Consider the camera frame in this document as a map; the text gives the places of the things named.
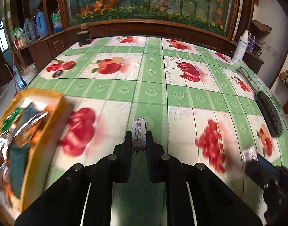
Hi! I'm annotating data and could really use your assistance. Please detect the black eyeglasses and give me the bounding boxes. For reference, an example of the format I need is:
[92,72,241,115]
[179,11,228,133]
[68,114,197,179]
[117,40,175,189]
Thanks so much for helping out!
[236,67,260,94]

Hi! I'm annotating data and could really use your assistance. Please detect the grey thermos flask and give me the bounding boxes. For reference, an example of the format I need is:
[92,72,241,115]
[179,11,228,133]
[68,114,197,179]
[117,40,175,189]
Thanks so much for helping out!
[24,18,37,42]

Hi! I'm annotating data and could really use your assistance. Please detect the white and yellow roll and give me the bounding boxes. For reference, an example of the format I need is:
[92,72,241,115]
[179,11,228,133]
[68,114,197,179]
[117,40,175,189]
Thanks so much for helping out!
[232,0,244,40]

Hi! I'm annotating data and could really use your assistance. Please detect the silver foil snack packet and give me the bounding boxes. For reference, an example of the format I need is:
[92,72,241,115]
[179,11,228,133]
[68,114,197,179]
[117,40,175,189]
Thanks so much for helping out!
[15,112,50,135]

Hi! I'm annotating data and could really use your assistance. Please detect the brown wall shelf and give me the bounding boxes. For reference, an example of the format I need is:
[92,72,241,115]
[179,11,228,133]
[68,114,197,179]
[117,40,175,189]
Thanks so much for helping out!
[252,20,273,32]

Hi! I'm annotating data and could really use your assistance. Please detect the pile of shoes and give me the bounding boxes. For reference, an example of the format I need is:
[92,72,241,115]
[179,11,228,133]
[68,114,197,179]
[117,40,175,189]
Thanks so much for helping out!
[279,69,288,85]

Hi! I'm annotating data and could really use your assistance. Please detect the wooden cabinet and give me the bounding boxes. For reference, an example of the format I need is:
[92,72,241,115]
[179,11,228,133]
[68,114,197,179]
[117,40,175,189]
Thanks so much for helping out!
[13,20,264,74]

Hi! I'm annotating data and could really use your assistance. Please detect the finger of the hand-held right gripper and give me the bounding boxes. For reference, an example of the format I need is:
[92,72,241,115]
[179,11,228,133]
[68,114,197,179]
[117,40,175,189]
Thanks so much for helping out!
[245,161,277,189]
[256,154,280,177]

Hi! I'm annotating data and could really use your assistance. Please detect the artificial flower glass display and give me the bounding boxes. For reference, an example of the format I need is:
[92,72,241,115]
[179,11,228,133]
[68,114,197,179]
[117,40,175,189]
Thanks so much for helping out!
[59,0,241,37]

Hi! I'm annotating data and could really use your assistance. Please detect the dark glass jar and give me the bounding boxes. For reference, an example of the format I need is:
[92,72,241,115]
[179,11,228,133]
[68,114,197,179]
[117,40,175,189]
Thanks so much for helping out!
[77,25,92,46]

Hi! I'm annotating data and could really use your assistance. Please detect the yellow cardboard box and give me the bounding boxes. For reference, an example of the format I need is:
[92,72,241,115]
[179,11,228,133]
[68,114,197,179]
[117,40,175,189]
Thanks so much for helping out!
[0,88,69,226]

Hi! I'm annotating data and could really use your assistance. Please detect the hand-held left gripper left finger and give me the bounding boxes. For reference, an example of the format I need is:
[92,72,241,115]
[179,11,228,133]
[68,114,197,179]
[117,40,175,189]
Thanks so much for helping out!
[14,131,133,226]

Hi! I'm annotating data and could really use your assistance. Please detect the dark green snack packet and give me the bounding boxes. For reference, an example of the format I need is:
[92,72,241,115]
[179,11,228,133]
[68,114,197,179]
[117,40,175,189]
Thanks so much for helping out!
[10,144,29,197]

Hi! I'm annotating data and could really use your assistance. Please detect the blue thermos flask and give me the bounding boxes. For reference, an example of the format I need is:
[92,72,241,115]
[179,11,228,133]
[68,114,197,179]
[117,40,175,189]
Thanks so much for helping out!
[34,9,49,38]

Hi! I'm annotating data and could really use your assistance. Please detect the small white printed candy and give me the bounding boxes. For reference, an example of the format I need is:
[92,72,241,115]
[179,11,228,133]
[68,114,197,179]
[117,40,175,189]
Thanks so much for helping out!
[132,118,148,154]
[241,145,259,164]

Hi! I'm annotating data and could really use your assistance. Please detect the green label water bottle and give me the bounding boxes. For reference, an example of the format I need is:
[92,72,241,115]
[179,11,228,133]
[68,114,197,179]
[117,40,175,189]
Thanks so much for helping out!
[51,9,64,33]

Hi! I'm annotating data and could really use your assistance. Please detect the small red and white box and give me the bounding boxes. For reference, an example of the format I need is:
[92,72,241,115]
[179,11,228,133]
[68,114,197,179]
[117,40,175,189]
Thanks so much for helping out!
[14,38,28,50]

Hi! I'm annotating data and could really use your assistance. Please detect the green snack bag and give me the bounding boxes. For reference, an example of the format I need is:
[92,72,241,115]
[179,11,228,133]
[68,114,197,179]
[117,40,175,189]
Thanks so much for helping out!
[12,27,24,39]

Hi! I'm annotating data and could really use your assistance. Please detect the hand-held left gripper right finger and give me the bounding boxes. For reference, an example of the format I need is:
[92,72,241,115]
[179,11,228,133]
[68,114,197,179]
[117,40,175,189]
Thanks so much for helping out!
[146,135,263,226]

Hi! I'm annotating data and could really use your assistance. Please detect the tangled cables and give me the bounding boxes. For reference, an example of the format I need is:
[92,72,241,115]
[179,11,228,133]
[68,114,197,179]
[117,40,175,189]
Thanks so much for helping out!
[253,41,267,55]

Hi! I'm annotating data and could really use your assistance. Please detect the white plastic bucket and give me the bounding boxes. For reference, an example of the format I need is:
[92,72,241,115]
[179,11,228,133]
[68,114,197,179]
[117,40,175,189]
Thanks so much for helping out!
[21,63,38,85]

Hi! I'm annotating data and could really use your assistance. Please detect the large orange biscuit packet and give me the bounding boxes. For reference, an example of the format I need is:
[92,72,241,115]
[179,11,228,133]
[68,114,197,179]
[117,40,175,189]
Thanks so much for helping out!
[15,122,47,148]

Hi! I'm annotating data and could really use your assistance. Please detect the white spray bottle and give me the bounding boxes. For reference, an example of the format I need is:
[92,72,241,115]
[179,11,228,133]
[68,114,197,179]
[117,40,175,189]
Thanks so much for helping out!
[232,30,249,64]

